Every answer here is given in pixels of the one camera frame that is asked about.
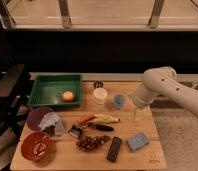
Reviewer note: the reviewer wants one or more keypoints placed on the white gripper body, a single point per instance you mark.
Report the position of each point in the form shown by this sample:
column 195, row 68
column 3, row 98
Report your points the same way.
column 142, row 96

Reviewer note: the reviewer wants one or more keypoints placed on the pale translucent gripper finger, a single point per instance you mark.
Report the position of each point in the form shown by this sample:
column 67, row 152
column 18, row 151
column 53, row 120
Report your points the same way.
column 135, row 112

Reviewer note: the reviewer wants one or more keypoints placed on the red grape bunch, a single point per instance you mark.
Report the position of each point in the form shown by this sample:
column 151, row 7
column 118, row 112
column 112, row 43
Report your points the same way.
column 89, row 143

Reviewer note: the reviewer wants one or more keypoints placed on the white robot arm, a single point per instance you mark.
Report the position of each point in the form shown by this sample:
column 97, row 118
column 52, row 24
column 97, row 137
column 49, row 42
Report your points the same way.
column 162, row 81

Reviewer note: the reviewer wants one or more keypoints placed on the blue cup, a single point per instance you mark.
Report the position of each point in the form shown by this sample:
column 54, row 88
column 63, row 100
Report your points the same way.
column 118, row 101

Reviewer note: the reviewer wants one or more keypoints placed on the white cup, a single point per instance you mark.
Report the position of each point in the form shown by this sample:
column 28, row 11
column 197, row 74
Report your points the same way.
column 100, row 95

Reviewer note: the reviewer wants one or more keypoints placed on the blue sponge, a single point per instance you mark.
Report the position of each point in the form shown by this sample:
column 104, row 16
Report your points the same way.
column 137, row 142

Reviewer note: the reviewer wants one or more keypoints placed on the banana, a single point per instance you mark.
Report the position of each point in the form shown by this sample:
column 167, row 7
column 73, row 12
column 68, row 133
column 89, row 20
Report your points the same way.
column 100, row 118

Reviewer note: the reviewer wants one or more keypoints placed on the black remote control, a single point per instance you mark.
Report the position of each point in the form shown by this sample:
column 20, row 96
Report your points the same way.
column 114, row 149

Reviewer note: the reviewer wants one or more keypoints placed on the orange carrot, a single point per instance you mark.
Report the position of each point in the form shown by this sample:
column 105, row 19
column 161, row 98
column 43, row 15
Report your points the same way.
column 85, row 119

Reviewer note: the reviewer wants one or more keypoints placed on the small black metal clip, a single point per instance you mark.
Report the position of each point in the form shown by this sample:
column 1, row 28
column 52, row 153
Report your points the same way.
column 75, row 131

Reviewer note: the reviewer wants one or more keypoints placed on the apple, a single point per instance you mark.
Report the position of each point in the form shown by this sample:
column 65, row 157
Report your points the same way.
column 68, row 96

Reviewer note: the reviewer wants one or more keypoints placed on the crumpled plastic bag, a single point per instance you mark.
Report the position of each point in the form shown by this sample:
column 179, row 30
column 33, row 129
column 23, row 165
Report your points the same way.
column 52, row 124

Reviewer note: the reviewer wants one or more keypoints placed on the green plastic tray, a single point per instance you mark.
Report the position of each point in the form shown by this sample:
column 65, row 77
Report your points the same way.
column 48, row 91

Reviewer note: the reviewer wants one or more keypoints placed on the purple plate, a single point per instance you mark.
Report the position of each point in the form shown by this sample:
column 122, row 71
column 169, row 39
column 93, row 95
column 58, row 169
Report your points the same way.
column 35, row 116

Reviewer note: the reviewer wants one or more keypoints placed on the red bowl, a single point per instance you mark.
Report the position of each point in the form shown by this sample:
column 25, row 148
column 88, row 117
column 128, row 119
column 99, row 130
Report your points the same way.
column 35, row 146

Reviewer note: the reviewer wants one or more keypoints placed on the black chair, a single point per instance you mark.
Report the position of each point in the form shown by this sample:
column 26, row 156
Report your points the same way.
column 13, row 92

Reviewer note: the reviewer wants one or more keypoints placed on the black handled tool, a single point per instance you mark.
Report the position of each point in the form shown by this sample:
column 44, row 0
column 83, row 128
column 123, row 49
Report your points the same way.
column 100, row 127

